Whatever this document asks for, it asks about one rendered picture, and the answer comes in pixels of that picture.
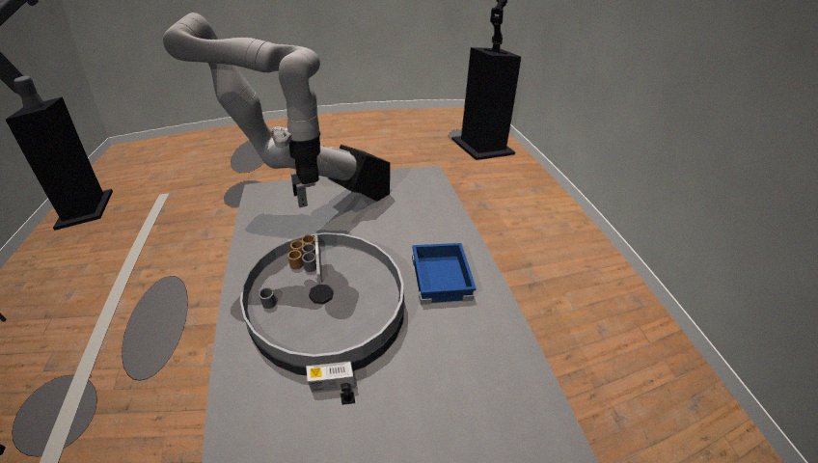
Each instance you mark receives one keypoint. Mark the blue plastic crate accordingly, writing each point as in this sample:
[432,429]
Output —
[443,266]

